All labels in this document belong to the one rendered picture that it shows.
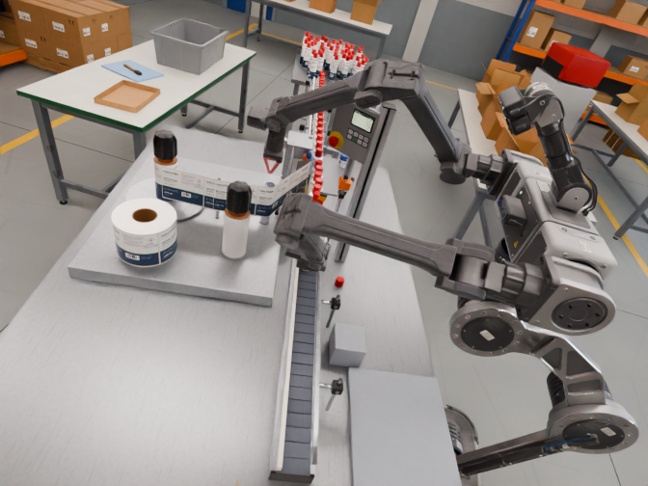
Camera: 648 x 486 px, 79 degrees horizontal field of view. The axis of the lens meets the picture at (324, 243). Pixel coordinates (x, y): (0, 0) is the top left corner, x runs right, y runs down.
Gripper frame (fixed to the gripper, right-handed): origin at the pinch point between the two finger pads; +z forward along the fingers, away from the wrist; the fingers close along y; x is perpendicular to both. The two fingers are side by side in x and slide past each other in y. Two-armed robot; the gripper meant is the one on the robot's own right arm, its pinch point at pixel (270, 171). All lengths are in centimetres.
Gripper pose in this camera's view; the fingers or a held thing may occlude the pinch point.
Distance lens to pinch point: 143.3
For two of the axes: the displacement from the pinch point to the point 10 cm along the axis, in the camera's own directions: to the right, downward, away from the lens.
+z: -2.4, 7.5, 6.2
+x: 9.7, 1.8, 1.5
